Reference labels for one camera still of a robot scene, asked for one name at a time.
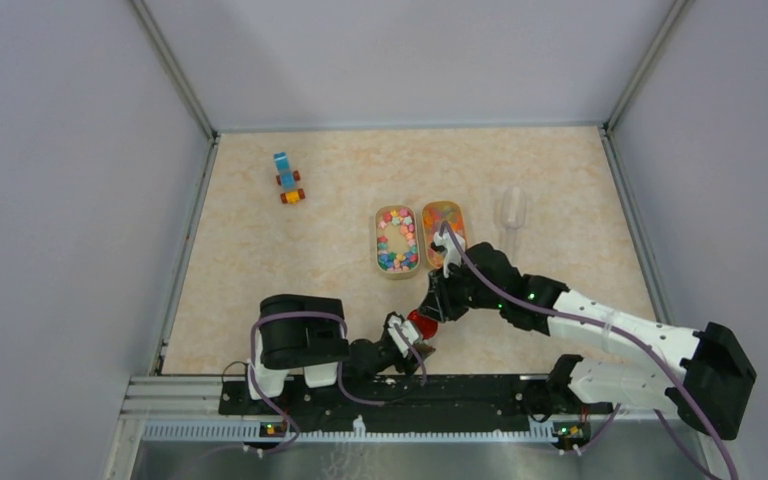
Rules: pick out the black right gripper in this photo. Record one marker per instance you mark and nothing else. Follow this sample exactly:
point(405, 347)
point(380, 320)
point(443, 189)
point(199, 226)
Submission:
point(438, 303)

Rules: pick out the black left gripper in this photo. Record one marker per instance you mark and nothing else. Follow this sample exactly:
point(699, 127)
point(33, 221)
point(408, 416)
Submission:
point(405, 366)

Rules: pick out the red jar lid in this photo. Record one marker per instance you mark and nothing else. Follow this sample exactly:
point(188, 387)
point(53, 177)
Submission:
point(427, 327)

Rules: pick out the clear plastic scoop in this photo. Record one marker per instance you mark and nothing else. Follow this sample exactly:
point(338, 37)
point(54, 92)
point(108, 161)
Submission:
point(512, 218)

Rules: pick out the clear plastic jar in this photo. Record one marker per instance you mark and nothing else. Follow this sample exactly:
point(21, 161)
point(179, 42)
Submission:
point(424, 347)

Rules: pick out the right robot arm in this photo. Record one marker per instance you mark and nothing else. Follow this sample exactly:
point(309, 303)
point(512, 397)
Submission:
point(703, 376)

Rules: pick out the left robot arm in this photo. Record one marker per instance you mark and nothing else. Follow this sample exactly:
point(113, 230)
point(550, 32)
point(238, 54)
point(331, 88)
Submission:
point(309, 333)

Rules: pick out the beige tray opaque candies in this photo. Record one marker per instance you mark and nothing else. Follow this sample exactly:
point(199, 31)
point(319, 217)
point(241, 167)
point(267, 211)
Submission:
point(397, 235)

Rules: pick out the blue toy car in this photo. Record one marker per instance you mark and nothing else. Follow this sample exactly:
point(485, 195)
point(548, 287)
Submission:
point(288, 179)

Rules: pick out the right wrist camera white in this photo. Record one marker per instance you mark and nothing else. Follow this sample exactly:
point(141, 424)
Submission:
point(449, 245)

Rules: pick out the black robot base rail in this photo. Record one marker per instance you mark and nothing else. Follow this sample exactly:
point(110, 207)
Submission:
point(398, 404)

